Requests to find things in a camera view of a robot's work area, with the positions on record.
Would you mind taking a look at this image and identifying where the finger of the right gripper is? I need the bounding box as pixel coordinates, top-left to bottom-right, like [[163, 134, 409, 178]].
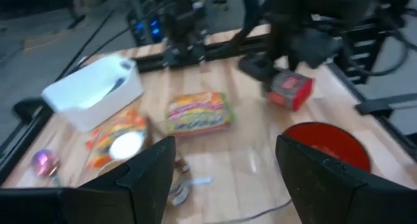
[[239, 54, 281, 88]]

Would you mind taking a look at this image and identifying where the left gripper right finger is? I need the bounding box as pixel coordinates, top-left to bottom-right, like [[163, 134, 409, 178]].
[[275, 134, 392, 224]]

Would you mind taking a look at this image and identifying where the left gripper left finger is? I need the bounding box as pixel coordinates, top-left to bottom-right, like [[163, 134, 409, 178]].
[[79, 135, 177, 224]]

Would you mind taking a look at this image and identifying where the red grey small box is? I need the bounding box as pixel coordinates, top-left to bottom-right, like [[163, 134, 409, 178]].
[[266, 70, 314, 112]]

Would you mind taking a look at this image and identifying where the orange brown snack packet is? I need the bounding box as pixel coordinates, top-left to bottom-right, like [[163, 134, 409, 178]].
[[167, 175, 213, 207]]

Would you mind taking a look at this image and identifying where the red black bowl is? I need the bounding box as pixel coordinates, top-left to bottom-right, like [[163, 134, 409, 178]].
[[282, 121, 371, 173]]

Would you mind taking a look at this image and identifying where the orange ramen packet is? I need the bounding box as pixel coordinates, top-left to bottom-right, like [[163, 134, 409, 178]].
[[84, 108, 150, 171]]

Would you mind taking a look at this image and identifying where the red yellow noodle packet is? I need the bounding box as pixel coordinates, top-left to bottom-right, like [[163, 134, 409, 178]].
[[165, 91, 235, 139]]

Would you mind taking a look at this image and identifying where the clear plastic bin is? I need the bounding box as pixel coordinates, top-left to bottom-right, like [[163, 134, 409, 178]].
[[81, 115, 273, 224]]

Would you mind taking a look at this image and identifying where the white plastic bin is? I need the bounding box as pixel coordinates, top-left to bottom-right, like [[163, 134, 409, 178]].
[[41, 53, 145, 133]]

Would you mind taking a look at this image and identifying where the pink teal spoon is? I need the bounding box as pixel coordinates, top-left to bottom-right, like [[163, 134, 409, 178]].
[[31, 148, 62, 188]]

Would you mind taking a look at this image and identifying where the black computer tower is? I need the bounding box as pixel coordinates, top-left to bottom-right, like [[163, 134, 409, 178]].
[[126, 8, 164, 46]]

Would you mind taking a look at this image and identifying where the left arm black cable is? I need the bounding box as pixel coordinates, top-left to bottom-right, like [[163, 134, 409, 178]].
[[203, 199, 294, 224]]

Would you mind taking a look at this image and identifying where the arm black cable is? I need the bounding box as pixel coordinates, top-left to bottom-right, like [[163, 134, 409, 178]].
[[341, 28, 410, 77], [203, 199, 294, 224]]

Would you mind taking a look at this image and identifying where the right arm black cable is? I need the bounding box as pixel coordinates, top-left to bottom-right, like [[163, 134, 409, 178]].
[[341, 28, 410, 77]]

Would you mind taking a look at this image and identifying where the black frame bracket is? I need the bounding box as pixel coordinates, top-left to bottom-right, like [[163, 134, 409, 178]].
[[354, 92, 417, 118]]

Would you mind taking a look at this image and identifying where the black cable clip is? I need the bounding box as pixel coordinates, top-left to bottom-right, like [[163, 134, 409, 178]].
[[12, 97, 55, 122]]

